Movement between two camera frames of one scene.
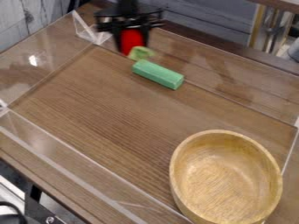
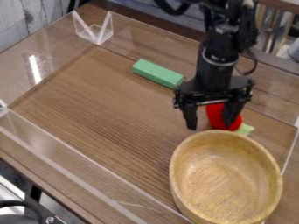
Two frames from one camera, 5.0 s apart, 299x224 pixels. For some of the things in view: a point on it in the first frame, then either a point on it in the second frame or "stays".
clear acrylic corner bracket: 86,31 stays
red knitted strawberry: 132,37 -> 215,111
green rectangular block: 158,74 stays
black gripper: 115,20 -> 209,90
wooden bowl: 226,178 stays
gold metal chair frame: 271,28 stays
